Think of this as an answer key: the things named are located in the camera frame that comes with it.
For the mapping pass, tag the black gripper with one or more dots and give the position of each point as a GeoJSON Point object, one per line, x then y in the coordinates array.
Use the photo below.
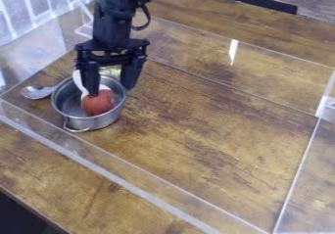
{"type": "Point", "coordinates": [93, 54]}

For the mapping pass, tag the red plush mushroom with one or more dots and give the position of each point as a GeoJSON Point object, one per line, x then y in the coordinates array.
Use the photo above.
{"type": "Point", "coordinates": [95, 105]}

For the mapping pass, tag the silver metal pot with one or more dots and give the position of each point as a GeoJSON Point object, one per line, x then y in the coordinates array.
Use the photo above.
{"type": "Point", "coordinates": [65, 101]}

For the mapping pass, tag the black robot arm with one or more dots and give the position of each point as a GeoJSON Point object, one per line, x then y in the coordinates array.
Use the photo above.
{"type": "Point", "coordinates": [116, 18]}

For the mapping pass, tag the clear acrylic triangular stand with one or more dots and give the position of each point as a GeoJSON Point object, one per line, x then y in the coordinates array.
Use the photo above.
{"type": "Point", "coordinates": [85, 29]}

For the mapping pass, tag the black bar in background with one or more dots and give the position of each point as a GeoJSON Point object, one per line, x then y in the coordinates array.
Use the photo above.
{"type": "Point", "coordinates": [272, 5]}

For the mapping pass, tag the spoon with yellow-green handle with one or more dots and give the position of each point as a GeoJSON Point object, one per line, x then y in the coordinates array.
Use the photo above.
{"type": "Point", "coordinates": [39, 92]}

